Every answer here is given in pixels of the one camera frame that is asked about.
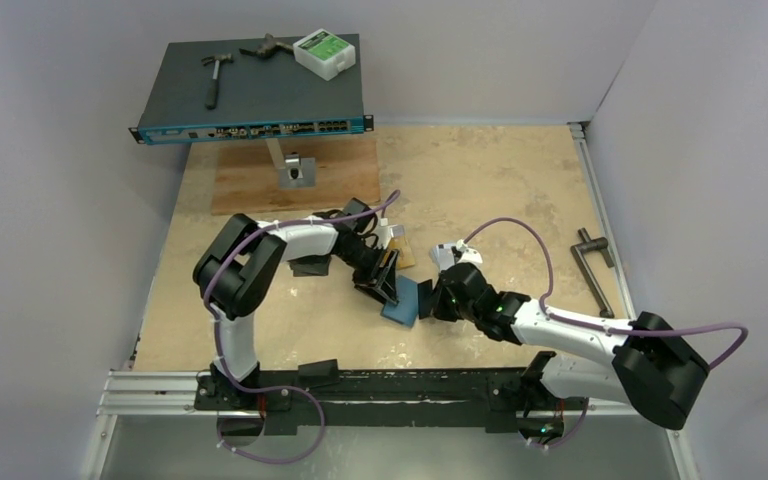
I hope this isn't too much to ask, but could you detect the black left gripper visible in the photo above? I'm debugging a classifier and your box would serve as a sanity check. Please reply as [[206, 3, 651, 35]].
[[337, 240, 398, 305]]

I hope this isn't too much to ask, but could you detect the blue leather card holder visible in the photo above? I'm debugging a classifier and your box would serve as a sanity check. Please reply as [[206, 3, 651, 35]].
[[380, 276, 419, 328]]

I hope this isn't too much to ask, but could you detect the orange credit card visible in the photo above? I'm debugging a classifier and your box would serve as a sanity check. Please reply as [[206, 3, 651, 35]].
[[387, 236, 416, 270]]

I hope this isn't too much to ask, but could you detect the black credit card stack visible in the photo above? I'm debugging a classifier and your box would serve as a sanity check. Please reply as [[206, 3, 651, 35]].
[[289, 256, 331, 277]]

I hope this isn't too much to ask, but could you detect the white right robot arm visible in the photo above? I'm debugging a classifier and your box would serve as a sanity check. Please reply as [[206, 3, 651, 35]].
[[419, 263, 711, 430]]

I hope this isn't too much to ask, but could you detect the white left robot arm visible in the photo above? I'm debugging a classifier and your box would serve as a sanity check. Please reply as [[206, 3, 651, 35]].
[[192, 198, 398, 409]]

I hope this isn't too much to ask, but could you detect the black block on base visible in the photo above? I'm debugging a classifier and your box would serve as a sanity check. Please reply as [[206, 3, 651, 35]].
[[297, 359, 340, 389]]

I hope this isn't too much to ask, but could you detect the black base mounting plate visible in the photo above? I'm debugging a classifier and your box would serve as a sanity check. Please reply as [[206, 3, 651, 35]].
[[194, 366, 584, 442]]

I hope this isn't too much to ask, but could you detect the brown wooden board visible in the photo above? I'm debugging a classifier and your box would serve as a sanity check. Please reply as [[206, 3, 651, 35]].
[[211, 137, 386, 215]]

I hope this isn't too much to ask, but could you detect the white green plastic box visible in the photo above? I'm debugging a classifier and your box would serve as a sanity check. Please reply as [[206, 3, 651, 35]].
[[292, 28, 360, 81]]

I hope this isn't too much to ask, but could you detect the dark metal clamp tool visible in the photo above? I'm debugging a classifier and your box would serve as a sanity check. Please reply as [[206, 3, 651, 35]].
[[238, 34, 294, 60]]

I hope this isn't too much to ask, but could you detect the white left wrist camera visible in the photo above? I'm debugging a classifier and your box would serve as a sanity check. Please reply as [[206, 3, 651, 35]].
[[375, 219, 405, 248]]

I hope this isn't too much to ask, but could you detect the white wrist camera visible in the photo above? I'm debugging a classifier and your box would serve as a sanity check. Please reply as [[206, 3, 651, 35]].
[[375, 219, 405, 248], [450, 244, 483, 266]]

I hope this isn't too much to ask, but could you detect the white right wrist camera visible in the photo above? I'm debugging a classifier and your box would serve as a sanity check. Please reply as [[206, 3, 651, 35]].
[[450, 244, 483, 266]]

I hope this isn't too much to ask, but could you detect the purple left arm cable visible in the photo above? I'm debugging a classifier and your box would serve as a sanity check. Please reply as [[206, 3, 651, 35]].
[[202, 189, 403, 386]]

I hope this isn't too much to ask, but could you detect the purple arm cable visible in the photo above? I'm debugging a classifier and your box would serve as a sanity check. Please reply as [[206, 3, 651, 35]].
[[202, 189, 403, 386], [463, 217, 750, 372]]

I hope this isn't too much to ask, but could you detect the grey metal stand bracket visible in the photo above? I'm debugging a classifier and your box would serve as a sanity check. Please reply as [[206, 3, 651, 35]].
[[266, 138, 316, 189]]

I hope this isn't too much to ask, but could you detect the grey metal pipe handle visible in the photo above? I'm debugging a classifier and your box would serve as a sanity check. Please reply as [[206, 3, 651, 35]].
[[570, 228, 615, 319]]

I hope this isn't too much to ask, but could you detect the blue network switch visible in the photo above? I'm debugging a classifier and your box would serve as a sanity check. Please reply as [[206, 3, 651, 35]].
[[129, 38, 375, 145]]

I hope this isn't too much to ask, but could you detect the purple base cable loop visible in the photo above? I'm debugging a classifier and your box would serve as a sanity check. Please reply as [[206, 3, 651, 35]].
[[215, 381, 328, 465]]

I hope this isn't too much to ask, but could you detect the black handled hammer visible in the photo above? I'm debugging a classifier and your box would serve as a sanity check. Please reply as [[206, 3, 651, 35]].
[[201, 53, 234, 110]]

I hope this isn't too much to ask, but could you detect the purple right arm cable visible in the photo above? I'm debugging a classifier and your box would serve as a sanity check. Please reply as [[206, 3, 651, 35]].
[[463, 217, 750, 372]]

